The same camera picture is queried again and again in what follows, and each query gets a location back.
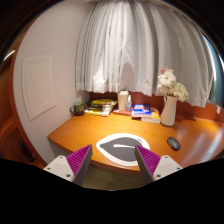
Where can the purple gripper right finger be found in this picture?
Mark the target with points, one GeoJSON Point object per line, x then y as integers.
{"type": "Point", "coordinates": [154, 167]}

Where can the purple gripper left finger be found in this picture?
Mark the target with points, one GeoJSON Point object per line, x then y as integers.
{"type": "Point", "coordinates": [73, 167]}

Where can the dark grey computer mouse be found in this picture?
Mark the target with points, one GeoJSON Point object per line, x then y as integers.
{"type": "Point", "coordinates": [173, 143]}

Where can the grey white mouse pad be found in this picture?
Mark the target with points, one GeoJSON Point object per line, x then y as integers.
{"type": "Point", "coordinates": [120, 148]}

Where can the orange yellow book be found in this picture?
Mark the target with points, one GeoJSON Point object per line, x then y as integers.
{"type": "Point", "coordinates": [154, 118]}

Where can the white ceramic vase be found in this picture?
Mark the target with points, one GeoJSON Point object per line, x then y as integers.
{"type": "Point", "coordinates": [169, 111]}

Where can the blue book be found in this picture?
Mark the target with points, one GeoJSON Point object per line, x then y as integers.
{"type": "Point", "coordinates": [141, 110]}

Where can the dark green mug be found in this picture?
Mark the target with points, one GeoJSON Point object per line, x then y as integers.
{"type": "Point", "coordinates": [78, 109]}

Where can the red flat book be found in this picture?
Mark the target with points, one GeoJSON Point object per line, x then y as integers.
{"type": "Point", "coordinates": [122, 112]}

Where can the small clear bottle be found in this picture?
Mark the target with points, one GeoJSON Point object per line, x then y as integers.
{"type": "Point", "coordinates": [129, 104]}

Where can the stack of yellow books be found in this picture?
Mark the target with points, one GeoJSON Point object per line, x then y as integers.
{"type": "Point", "coordinates": [101, 107]}

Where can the white cylindrical container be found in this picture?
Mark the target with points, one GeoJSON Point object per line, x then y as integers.
{"type": "Point", "coordinates": [122, 99]}

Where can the white and pink flowers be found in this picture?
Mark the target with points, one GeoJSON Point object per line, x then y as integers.
{"type": "Point", "coordinates": [169, 86]}

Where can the white curtain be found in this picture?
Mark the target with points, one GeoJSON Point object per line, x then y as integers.
{"type": "Point", "coordinates": [124, 44]}

